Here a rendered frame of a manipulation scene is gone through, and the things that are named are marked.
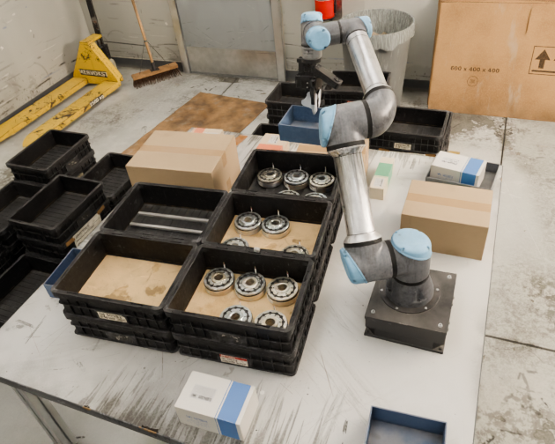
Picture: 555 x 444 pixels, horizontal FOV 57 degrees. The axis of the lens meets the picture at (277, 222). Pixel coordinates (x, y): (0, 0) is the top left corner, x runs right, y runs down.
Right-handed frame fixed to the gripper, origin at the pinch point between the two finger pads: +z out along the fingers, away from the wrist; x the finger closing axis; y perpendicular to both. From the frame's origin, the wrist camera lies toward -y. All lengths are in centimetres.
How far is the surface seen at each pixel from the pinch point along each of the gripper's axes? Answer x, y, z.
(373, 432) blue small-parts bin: 88, -49, 55
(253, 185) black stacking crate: 10.6, 23.8, 31.4
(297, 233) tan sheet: 33.0, -5.0, 34.6
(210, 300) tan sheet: 71, 10, 40
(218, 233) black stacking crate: 47, 20, 32
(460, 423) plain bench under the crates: 77, -71, 54
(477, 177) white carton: -26, -61, 31
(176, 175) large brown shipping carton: 19, 56, 28
